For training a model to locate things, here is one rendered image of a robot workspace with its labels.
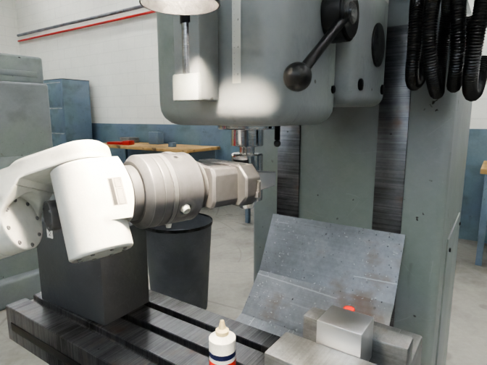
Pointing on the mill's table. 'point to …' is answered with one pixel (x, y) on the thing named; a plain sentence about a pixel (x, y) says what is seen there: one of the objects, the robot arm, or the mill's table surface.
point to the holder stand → (94, 278)
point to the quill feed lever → (344, 11)
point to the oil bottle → (222, 346)
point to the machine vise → (398, 337)
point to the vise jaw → (306, 353)
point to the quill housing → (255, 66)
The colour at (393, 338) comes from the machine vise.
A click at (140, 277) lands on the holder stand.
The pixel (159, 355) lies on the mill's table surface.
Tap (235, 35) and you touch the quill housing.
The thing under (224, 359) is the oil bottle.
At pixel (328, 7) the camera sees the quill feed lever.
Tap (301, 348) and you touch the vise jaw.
